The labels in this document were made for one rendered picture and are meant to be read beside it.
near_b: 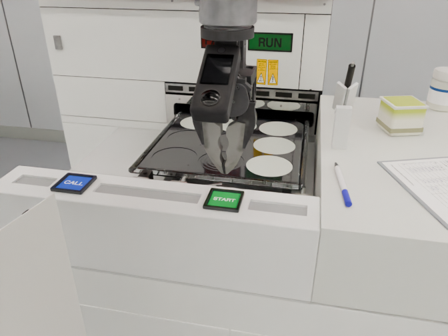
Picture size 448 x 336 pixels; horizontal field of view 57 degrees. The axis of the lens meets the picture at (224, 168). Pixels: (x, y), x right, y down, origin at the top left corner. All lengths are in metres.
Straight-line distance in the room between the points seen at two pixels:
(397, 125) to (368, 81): 1.80
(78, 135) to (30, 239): 1.01
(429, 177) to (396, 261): 0.20
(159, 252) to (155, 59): 0.68
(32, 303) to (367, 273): 0.44
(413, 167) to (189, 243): 0.42
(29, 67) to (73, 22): 2.05
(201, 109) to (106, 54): 0.82
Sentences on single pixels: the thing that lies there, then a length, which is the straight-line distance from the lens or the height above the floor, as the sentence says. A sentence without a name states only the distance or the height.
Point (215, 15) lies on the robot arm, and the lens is 0.53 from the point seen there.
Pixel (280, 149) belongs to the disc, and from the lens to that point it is 0.97.
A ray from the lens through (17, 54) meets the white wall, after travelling 3.37.
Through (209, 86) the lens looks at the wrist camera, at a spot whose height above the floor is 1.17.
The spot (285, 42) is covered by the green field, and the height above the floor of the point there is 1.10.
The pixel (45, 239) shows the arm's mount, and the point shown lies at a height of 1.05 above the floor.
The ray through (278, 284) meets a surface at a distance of 0.67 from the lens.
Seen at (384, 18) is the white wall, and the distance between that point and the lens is 2.65.
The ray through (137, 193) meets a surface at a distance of 0.70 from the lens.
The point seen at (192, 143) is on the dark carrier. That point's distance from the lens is 1.00.
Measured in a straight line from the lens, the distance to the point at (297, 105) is 1.17.
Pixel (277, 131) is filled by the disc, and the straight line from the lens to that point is 1.07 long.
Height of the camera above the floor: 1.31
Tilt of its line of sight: 28 degrees down
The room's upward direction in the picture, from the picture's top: straight up
